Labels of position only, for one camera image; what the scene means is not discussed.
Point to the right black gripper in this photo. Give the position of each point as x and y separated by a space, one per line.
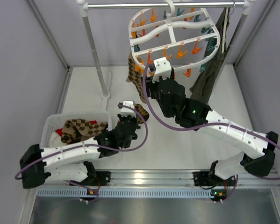
154 85

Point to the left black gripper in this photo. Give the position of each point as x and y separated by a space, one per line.
127 118

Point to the brown yellow argyle sock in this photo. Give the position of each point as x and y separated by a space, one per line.
135 77

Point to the brown tan argyle sock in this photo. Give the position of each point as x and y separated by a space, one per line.
77 130

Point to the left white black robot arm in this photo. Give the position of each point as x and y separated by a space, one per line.
35 172

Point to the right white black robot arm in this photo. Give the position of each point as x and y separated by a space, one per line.
256 155

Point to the pile of socks in basket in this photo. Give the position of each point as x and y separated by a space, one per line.
55 139

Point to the white round clip hanger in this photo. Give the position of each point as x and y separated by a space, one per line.
183 40

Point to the white trouser hanger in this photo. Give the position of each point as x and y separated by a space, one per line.
227 11

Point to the olive green hanging trousers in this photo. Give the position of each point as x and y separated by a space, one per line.
204 84

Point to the white plastic laundry basket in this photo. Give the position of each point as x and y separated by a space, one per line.
48 130

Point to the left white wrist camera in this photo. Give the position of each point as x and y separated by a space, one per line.
127 108

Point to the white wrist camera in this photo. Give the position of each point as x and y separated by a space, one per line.
127 108
162 69

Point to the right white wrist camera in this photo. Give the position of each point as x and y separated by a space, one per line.
162 69

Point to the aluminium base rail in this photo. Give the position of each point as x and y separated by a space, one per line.
159 184

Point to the white clothes rack frame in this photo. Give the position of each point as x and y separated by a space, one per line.
95 46

